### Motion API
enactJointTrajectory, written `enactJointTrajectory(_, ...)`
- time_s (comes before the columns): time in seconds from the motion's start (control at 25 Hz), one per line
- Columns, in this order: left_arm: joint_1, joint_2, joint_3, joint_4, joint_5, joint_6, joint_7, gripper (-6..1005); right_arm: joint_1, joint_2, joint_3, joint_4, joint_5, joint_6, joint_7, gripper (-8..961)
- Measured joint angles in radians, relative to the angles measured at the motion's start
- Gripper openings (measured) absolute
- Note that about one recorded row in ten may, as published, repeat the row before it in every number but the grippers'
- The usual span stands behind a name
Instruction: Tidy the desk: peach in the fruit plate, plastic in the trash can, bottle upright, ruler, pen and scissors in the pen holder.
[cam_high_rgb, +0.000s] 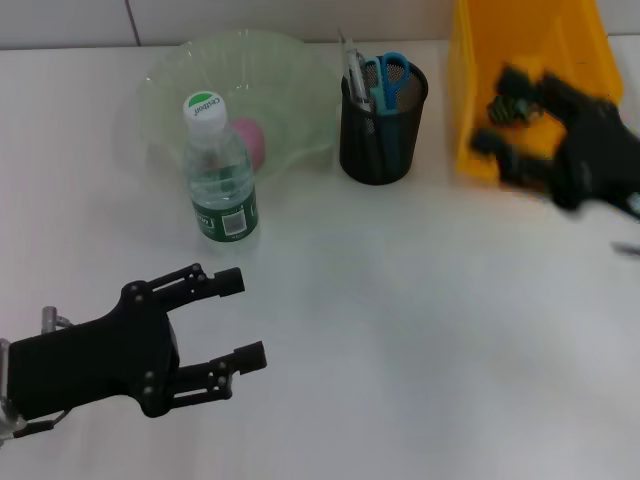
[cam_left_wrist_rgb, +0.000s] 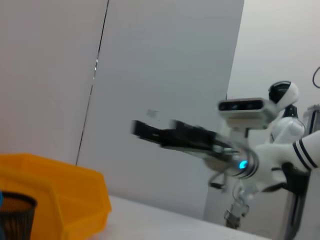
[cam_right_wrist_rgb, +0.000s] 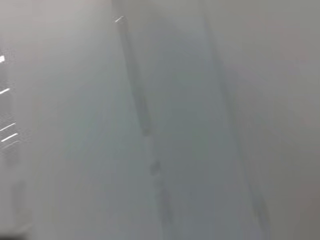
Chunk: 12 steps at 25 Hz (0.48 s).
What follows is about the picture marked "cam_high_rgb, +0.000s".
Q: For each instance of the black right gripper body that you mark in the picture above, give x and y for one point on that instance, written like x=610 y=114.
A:
x=595 y=150

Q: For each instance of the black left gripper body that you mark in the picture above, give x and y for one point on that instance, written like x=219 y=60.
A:
x=95 y=360

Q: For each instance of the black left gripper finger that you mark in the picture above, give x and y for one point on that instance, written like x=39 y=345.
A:
x=247 y=357
x=227 y=282

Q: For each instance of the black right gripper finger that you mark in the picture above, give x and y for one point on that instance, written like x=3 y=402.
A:
x=487 y=142
x=520 y=80

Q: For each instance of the green plastic wrapper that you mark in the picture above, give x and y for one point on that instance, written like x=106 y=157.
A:
x=502 y=110

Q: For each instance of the clear green-label water bottle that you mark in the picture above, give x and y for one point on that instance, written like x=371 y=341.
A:
x=222 y=190

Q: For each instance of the blue capped scissors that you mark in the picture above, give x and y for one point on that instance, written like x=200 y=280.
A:
x=392 y=85

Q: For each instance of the pink toy peach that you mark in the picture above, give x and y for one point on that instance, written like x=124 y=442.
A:
x=252 y=140

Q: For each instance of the clear grey ballpoint pen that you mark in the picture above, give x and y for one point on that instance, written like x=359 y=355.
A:
x=357 y=75

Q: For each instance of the black mesh pen holder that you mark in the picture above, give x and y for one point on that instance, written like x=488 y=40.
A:
x=380 y=150

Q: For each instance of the green glass fruit plate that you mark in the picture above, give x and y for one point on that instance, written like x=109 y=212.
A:
x=280 y=80

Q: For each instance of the yellow plastic bin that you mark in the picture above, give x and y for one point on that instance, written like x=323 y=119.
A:
x=475 y=100

